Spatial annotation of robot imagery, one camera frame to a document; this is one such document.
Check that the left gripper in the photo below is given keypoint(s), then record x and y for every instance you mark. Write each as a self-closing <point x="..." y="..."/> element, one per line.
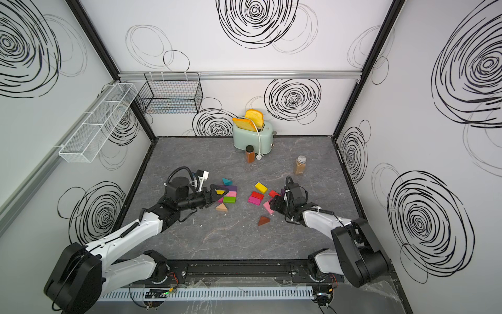
<point x="208" y="201"/>

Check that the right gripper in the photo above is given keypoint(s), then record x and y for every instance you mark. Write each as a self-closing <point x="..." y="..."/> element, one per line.
<point x="276" y="202"/>

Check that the green block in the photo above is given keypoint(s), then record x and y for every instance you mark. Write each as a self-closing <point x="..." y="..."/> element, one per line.
<point x="229" y="200"/>

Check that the tan wooden triangle block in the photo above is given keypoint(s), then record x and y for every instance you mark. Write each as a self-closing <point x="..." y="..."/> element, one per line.
<point x="222" y="208"/>

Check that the teal triangle block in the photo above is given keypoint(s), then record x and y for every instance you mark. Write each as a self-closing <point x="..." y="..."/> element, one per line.
<point x="227" y="182"/>

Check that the light pink block front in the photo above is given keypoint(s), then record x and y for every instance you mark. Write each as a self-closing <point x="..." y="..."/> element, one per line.
<point x="268" y="208"/>

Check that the brown triangle block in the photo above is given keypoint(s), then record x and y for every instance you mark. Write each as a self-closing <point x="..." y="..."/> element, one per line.
<point x="263" y="220"/>

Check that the red block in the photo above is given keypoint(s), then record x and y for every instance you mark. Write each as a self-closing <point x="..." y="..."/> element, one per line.
<point x="257" y="195"/>
<point x="273" y="193"/>

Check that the red block front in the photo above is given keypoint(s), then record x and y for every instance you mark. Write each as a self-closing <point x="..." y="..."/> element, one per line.
<point x="273" y="193"/>

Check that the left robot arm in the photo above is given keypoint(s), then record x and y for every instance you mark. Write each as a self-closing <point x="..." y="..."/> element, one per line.
<point x="85" y="273"/>

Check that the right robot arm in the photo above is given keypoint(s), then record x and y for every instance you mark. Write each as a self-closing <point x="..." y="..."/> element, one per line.
<point x="357" y="254"/>

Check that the violet purple block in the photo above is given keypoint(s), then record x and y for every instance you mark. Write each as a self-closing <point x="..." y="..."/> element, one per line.
<point x="232" y="188"/>

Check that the glass jar tan spice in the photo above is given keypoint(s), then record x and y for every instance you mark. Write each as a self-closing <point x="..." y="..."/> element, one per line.
<point x="300" y="165"/>

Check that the brown spice bottle black cap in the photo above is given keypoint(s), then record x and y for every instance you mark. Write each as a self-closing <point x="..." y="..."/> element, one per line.
<point x="250" y="153"/>

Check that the mint green toaster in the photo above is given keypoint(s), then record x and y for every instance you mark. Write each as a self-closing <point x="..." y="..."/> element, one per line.
<point x="261" y="141"/>

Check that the front toast slice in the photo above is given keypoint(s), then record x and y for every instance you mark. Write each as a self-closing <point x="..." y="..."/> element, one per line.
<point x="245" y="124"/>

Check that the toast slice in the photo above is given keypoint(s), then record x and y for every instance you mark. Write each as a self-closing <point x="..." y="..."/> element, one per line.
<point x="256" y="117"/>
<point x="245" y="124"/>

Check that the rear toast slice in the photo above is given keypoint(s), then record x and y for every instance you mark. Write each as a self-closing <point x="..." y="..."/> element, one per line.
<point x="256" y="117"/>

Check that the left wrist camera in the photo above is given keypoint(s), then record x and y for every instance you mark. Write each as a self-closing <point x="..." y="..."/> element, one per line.
<point x="201" y="177"/>

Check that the black mounting rail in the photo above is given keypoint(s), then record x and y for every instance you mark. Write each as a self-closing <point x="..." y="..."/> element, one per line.
<point x="183" y="271"/>

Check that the grey slotted cable duct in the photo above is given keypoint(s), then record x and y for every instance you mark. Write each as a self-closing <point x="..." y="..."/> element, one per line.
<point x="208" y="294"/>

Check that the black wire basket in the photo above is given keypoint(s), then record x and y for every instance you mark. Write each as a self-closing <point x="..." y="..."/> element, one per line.
<point x="176" y="93"/>

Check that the white wire shelf basket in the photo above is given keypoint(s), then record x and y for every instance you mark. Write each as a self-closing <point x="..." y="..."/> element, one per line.
<point x="110" y="121"/>

